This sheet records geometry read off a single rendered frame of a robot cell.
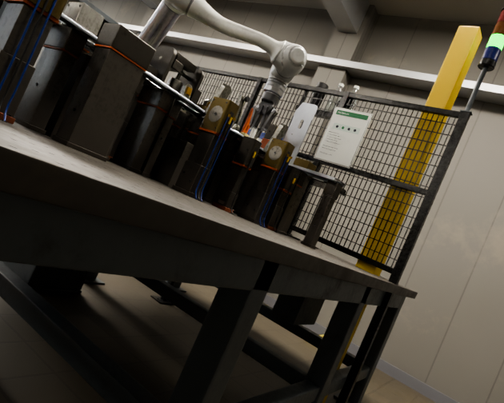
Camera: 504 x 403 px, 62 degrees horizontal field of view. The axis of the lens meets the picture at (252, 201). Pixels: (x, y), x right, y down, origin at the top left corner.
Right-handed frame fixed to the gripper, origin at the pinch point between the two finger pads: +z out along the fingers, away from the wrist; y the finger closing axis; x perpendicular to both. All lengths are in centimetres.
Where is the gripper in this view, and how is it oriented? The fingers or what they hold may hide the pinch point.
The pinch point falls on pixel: (254, 136)
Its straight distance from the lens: 188.6
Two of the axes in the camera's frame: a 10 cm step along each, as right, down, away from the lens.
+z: -4.0, 9.2, -0.2
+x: 5.5, 2.6, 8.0
